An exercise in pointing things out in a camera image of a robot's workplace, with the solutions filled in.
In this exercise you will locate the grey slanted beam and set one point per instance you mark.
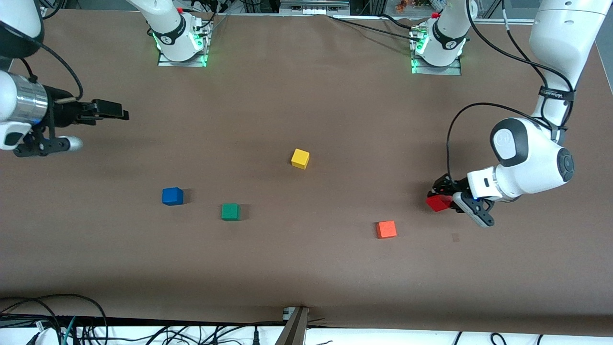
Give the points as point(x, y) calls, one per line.
point(294, 330)

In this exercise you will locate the orange wooden block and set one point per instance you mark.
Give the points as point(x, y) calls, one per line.
point(386, 230)

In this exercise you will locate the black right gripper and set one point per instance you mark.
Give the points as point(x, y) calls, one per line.
point(63, 113)

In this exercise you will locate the red wooden block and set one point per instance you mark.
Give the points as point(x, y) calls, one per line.
point(438, 204)

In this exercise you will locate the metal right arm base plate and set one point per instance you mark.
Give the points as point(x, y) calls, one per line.
point(165, 63)

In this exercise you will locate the small metal bracket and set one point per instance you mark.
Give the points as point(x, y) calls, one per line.
point(288, 314)

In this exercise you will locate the green wooden block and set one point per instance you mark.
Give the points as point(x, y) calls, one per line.
point(230, 212)

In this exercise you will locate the blue wooden block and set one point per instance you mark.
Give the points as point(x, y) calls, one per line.
point(172, 196)

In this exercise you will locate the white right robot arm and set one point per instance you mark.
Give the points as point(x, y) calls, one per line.
point(9, 96)

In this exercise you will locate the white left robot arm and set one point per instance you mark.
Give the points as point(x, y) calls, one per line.
point(527, 163)

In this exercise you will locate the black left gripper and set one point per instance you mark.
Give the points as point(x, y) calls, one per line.
point(446, 184)

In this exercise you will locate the yellow wooden block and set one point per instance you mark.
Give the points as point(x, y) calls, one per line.
point(300, 158)

